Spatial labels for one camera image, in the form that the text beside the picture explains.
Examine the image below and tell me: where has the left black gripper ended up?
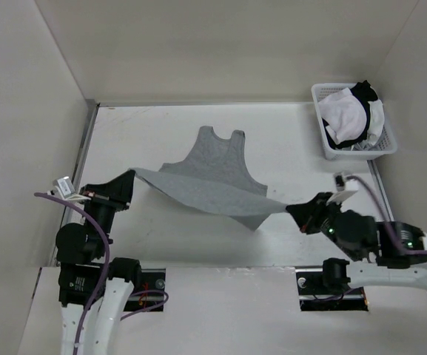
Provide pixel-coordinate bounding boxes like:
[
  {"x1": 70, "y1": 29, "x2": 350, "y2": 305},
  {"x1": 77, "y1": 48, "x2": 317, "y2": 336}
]
[{"x1": 80, "y1": 169, "x2": 136, "y2": 257}]

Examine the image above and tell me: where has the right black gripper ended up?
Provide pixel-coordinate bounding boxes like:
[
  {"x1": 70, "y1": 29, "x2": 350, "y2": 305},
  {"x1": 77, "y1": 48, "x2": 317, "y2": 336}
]
[{"x1": 286, "y1": 190, "x2": 362, "y2": 260}]

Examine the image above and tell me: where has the grey tank top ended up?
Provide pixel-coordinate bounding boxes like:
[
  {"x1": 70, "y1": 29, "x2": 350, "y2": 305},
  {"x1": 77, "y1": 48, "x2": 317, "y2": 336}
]
[{"x1": 134, "y1": 126, "x2": 286, "y2": 231}]

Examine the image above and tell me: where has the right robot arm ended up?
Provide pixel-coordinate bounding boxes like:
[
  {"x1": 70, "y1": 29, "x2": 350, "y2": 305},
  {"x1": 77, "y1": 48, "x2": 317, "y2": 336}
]
[{"x1": 286, "y1": 192, "x2": 427, "y2": 294}]

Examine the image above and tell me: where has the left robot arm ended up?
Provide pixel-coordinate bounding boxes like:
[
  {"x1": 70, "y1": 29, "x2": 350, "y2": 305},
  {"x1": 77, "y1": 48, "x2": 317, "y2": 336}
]
[{"x1": 51, "y1": 170, "x2": 143, "y2": 354}]

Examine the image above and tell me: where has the white tank top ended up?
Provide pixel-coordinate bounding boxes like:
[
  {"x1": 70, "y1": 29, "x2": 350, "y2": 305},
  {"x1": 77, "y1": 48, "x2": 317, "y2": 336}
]
[{"x1": 318, "y1": 88, "x2": 385, "y2": 150}]

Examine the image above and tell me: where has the black tank top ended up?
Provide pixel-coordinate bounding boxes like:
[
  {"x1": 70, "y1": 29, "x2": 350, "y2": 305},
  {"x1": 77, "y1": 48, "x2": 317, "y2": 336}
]
[{"x1": 318, "y1": 81, "x2": 379, "y2": 149}]

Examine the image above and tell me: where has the white plastic basket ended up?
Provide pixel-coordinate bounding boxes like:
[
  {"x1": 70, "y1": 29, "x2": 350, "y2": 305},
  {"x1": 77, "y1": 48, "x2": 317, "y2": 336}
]
[{"x1": 311, "y1": 83, "x2": 397, "y2": 161}]

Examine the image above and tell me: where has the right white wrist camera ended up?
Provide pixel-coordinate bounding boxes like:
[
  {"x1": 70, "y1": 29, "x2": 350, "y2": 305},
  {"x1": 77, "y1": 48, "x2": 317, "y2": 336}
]
[{"x1": 326, "y1": 172, "x2": 359, "y2": 204}]

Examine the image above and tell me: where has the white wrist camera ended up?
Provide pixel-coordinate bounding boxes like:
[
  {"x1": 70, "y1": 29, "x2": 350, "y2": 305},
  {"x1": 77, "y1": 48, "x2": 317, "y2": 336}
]
[
  {"x1": 49, "y1": 176, "x2": 85, "y2": 202},
  {"x1": 326, "y1": 172, "x2": 359, "y2": 204}
]

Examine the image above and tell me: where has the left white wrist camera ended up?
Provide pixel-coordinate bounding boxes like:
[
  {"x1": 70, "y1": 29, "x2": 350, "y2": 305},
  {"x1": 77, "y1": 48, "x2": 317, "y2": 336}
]
[{"x1": 49, "y1": 176, "x2": 85, "y2": 202}]

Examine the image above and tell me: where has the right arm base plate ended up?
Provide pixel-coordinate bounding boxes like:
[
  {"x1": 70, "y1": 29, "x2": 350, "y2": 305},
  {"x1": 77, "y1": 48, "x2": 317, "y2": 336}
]
[{"x1": 295, "y1": 268, "x2": 369, "y2": 311}]

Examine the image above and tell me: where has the metal table edge rail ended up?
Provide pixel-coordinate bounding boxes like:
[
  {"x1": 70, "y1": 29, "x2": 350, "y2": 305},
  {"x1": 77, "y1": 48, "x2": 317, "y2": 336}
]
[{"x1": 49, "y1": 99, "x2": 99, "y2": 266}]

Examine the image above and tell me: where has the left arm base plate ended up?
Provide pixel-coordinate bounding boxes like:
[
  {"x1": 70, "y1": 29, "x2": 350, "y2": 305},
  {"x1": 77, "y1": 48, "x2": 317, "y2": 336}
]
[{"x1": 124, "y1": 268, "x2": 167, "y2": 312}]

